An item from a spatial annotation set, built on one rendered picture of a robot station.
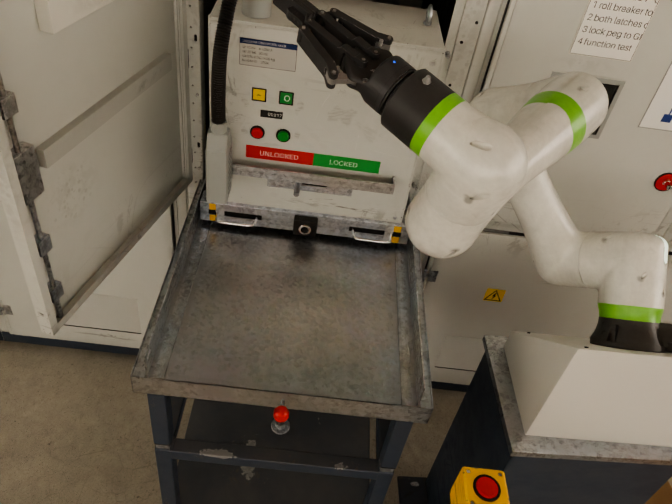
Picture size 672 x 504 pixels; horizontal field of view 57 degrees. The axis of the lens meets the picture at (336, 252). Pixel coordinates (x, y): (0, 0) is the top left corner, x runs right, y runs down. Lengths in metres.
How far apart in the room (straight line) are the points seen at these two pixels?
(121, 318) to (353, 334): 1.08
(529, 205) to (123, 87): 0.90
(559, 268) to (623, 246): 0.15
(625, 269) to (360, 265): 0.61
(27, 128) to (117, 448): 1.29
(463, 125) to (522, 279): 1.27
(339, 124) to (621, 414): 0.88
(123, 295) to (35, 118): 1.06
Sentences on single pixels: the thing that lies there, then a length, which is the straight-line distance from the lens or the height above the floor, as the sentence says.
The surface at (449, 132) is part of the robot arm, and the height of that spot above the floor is 1.53.
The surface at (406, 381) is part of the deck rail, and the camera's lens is 1.34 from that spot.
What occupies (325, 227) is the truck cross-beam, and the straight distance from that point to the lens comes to 1.58.
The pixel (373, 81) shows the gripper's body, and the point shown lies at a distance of 0.82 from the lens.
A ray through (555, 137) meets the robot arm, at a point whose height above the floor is 1.42.
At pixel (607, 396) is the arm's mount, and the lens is 1.41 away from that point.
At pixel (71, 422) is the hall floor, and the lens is 2.31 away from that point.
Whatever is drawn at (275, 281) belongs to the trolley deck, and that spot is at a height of 0.85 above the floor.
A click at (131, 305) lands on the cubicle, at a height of 0.29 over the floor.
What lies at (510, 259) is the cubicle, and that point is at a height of 0.71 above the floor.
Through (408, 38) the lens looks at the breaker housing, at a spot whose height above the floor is 1.39.
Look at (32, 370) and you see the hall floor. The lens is 2.47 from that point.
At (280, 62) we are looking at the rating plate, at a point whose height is 1.32.
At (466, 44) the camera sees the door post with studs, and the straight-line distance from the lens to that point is 1.55.
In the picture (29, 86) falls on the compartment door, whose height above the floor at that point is 1.35.
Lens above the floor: 1.90
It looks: 42 degrees down
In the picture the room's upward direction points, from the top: 10 degrees clockwise
